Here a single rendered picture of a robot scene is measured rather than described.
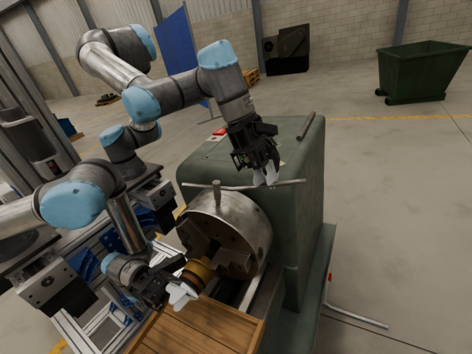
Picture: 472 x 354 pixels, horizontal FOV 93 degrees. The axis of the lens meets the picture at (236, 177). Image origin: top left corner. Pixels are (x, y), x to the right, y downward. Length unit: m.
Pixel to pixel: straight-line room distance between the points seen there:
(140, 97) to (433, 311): 1.96
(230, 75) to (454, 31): 10.41
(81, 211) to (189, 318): 0.50
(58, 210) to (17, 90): 0.65
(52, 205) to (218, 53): 0.49
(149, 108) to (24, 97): 0.76
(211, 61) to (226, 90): 0.06
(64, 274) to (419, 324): 1.86
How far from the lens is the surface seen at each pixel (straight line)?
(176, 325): 0.90
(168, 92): 0.52
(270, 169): 0.57
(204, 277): 0.69
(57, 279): 1.02
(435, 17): 10.61
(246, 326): 0.83
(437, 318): 2.01
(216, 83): 0.49
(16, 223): 0.77
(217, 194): 0.63
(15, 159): 1.20
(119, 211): 0.83
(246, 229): 0.65
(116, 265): 0.83
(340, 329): 1.81
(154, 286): 0.72
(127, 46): 0.87
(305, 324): 1.20
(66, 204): 0.64
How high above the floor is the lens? 1.64
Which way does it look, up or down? 32 degrees down
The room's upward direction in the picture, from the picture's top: 12 degrees counter-clockwise
